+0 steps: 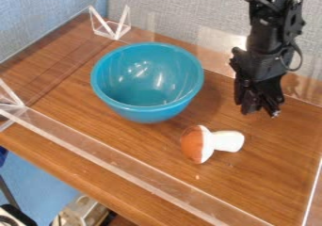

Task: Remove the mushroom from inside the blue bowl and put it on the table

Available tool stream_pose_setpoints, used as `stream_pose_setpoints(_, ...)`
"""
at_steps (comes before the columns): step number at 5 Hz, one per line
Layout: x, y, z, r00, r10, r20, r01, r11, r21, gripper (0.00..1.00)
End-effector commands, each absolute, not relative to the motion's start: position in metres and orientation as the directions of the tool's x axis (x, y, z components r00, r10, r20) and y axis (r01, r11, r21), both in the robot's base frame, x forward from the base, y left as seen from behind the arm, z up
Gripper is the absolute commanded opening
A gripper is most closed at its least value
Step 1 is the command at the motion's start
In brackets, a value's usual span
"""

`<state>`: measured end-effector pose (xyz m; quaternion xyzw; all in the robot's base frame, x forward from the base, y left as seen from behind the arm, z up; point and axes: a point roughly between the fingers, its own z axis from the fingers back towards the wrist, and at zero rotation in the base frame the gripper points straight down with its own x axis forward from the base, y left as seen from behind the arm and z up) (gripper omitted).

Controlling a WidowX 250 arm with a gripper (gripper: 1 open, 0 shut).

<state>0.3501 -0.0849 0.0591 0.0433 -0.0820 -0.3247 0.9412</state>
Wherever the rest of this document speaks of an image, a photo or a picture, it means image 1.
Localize brown and white toy mushroom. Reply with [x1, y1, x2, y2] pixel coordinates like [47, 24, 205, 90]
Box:
[181, 125, 246, 164]

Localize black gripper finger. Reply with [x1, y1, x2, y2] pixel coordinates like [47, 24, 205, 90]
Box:
[234, 76, 249, 105]
[242, 89, 266, 115]

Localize clear acrylic front barrier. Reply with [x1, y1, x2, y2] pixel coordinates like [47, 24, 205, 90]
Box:
[0, 78, 273, 226]

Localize blue bowl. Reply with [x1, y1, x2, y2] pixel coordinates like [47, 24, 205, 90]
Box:
[91, 42, 205, 123]

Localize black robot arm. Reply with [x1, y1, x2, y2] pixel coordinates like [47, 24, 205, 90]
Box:
[230, 0, 306, 117]

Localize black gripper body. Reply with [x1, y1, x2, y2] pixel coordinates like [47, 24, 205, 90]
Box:
[229, 47, 294, 117]

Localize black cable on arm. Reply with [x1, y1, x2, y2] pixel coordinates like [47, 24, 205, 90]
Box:
[278, 40, 305, 73]

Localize clear acrylic corner bracket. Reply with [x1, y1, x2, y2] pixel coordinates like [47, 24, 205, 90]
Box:
[88, 6, 131, 40]

